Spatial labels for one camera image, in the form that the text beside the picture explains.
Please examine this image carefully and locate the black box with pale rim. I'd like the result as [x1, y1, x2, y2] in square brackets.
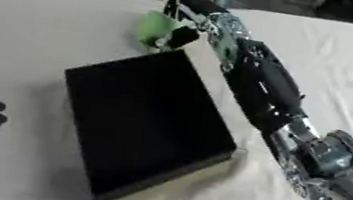
[43, 32, 262, 200]

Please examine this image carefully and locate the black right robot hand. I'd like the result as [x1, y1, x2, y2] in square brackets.
[154, 0, 235, 61]

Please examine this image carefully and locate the green soft object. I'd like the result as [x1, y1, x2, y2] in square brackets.
[132, 8, 189, 53]

